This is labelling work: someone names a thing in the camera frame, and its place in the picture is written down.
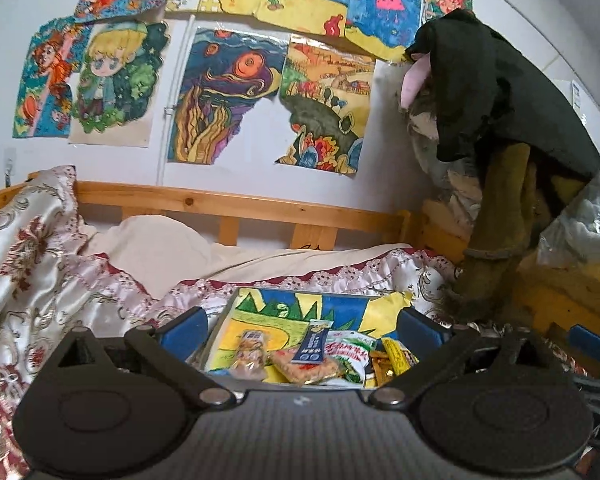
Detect wooden shelf furniture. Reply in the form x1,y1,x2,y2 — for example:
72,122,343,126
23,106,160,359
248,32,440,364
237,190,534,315
416,200,600,335

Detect pink cloth piece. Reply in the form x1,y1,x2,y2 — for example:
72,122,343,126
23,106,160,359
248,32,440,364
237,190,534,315
400,53,431,110

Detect gold foil snack packet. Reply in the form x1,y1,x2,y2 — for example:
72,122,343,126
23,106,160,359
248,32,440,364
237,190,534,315
370,350,394,387

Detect grey tray with drawing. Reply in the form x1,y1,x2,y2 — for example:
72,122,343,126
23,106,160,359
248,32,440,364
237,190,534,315
198,287,412,389

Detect blue stick snack pack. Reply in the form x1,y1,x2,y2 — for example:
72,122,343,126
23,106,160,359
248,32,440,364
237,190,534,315
291,320,332,365

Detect blond boy drawing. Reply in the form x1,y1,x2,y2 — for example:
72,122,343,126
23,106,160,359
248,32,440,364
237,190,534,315
69,20,170,148

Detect nut bar snack pack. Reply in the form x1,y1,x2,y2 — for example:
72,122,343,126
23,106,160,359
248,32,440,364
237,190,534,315
228,330,268,382

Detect brown hanging coat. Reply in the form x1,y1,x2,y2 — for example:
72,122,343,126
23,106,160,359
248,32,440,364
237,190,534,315
452,144,588,322

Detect swirling night sky drawing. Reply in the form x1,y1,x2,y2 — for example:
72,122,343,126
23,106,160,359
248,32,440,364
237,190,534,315
168,27,288,165

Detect cream pillow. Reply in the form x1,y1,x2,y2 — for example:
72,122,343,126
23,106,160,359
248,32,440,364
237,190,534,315
81,216,398,298

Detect red-haired girl drawing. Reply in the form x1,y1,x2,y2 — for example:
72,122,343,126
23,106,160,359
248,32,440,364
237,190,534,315
12,16,92,139

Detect black hanging garment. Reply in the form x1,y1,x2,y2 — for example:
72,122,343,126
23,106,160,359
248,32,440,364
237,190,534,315
406,9,600,181

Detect plastic bag of clothes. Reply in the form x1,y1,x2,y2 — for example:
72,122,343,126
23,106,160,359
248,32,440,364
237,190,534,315
536,171,600,268

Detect blue jellyfish drawing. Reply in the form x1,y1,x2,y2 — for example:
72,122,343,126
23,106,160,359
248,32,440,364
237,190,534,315
344,0,422,62

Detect rice cracker pack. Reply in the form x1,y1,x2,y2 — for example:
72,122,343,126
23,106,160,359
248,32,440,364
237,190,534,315
268,347,343,385

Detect white green seaweed snack bag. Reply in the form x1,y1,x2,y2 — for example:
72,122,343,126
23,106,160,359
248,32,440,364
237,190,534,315
324,330,377,388

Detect countryside landscape drawing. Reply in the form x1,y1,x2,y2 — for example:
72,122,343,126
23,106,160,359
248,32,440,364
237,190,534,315
277,36,375,176

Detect yellow snack bar wrapper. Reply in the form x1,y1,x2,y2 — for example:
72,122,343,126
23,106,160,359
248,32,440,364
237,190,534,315
380,337,419,376

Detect wooden bed rail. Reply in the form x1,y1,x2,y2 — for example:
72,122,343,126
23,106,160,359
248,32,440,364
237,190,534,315
0,171,414,252

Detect floral satin bedspread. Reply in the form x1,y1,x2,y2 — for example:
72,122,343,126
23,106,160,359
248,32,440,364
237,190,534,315
0,164,581,480

